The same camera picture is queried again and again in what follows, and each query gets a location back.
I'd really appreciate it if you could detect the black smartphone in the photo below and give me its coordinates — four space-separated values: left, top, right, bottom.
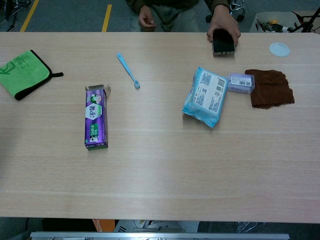
212 28 237 57

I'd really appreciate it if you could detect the blue toothbrush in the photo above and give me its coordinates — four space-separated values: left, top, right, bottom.
116 52 141 89

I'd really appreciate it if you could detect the round white table cap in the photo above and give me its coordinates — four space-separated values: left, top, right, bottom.
269 42 291 58

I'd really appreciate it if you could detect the robot base chassis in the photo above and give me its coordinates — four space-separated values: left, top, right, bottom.
113 219 200 233

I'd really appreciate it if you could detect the black tripod stand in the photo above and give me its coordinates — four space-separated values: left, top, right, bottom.
291 7 320 34

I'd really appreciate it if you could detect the person's hand holding phone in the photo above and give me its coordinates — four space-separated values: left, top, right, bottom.
206 4 242 48

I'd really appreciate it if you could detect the office chair base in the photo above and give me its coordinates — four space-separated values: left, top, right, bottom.
205 0 246 24

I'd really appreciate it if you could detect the purple toothpaste box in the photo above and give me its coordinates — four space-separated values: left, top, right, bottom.
84 84 112 152

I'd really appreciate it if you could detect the purple soap box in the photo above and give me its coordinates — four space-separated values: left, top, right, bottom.
226 72 255 95

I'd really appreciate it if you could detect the aluminium rail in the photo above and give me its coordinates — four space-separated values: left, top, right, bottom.
29 231 291 240

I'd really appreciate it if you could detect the person's empty hand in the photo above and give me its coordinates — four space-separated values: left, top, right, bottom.
138 5 158 32

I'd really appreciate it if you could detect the green microfiber cloth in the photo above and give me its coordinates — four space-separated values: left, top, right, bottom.
0 49 64 101

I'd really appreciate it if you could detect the white bin with tools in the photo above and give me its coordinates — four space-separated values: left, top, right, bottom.
248 11 313 34

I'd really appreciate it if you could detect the seated person's body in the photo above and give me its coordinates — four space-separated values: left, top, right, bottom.
125 0 231 33

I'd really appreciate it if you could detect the brown towel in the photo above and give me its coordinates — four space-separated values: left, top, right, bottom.
244 69 296 110

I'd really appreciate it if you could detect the blue wet wipes pack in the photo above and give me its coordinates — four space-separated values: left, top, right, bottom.
181 66 230 129

